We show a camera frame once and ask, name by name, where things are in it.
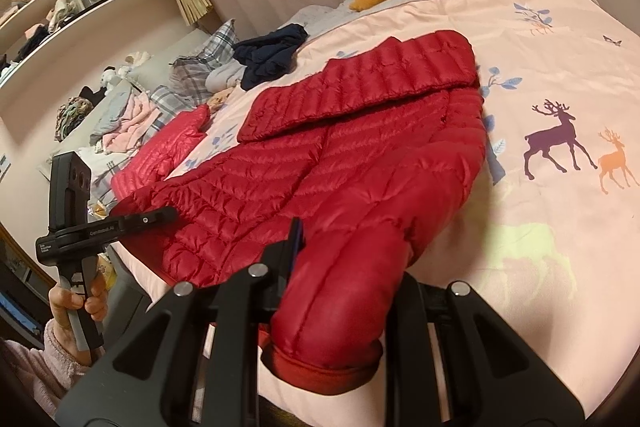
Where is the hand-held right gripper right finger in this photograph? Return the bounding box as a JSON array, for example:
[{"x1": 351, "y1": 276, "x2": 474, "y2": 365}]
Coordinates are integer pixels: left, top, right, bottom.
[{"x1": 385, "y1": 272, "x2": 586, "y2": 427}]

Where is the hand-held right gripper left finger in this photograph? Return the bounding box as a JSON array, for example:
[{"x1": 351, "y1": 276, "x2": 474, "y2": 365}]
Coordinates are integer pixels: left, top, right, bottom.
[{"x1": 55, "y1": 217, "x2": 306, "y2": 427}]

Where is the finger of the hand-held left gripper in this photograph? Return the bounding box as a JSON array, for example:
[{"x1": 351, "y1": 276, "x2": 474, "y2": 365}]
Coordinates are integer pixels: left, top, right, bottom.
[{"x1": 117, "y1": 206, "x2": 179, "y2": 235}]

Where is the red down jacket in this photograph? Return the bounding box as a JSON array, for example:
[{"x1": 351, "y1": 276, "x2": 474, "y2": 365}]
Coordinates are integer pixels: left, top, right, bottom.
[{"x1": 109, "y1": 29, "x2": 488, "y2": 390}]

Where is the person's left forearm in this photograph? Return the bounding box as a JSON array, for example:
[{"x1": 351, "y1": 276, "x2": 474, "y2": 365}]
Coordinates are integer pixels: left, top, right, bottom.
[{"x1": 0, "y1": 319, "x2": 93, "y2": 420}]

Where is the person's left hand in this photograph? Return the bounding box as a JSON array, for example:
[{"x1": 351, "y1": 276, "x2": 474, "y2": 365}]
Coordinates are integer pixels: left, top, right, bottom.
[{"x1": 49, "y1": 279, "x2": 108, "y2": 343}]

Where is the small bread packet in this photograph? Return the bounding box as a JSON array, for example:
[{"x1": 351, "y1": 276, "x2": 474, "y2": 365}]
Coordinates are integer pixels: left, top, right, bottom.
[{"x1": 87, "y1": 201, "x2": 118, "y2": 220}]

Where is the white printed garment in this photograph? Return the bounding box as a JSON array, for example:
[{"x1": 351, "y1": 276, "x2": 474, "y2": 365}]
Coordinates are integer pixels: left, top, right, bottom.
[{"x1": 75, "y1": 142, "x2": 136, "y2": 198}]

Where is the folded pink down jacket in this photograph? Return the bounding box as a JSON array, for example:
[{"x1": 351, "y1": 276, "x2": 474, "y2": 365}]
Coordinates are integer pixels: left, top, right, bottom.
[{"x1": 111, "y1": 103, "x2": 211, "y2": 200}]

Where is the yellow snack packet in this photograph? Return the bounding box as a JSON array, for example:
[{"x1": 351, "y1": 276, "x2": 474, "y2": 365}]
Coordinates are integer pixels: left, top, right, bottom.
[{"x1": 96, "y1": 254, "x2": 118, "y2": 293}]

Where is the patterned scarf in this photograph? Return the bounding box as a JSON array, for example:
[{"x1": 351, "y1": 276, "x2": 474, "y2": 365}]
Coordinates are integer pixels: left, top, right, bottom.
[{"x1": 54, "y1": 97, "x2": 95, "y2": 142}]

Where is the pink fleece garment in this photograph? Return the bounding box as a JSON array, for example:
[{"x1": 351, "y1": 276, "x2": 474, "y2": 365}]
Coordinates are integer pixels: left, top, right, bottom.
[{"x1": 102, "y1": 94, "x2": 161, "y2": 152}]

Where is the small plaid pillow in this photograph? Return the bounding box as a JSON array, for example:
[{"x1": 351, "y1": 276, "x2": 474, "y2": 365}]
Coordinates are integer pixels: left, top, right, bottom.
[{"x1": 142, "y1": 84, "x2": 188, "y2": 142}]

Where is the beige plush toy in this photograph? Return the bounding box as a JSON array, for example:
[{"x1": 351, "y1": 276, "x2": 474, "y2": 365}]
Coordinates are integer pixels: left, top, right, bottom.
[{"x1": 117, "y1": 52, "x2": 153, "y2": 72}]

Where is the beige headboard cushion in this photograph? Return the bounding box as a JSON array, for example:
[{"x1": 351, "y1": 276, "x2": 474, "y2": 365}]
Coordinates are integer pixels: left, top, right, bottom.
[{"x1": 125, "y1": 29, "x2": 211, "y2": 92}]

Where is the white shelf unit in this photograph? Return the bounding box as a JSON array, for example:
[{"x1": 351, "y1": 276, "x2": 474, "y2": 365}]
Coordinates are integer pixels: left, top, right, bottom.
[{"x1": 0, "y1": 0, "x2": 183, "y2": 108}]

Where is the light grey garment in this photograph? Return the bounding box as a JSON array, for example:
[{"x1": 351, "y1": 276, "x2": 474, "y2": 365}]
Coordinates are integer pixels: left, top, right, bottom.
[{"x1": 205, "y1": 62, "x2": 246, "y2": 90}]

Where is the navy garment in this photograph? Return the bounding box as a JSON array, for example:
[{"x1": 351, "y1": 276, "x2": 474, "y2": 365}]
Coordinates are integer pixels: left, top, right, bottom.
[{"x1": 232, "y1": 23, "x2": 309, "y2": 90}]

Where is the large plaid pillow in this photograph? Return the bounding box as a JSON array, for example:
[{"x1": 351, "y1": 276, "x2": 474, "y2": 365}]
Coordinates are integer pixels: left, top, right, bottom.
[{"x1": 169, "y1": 19, "x2": 240, "y2": 105}]

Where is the pink deer-print duvet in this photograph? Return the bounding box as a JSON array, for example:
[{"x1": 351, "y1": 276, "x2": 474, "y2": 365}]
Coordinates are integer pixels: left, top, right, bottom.
[{"x1": 107, "y1": 0, "x2": 640, "y2": 418}]

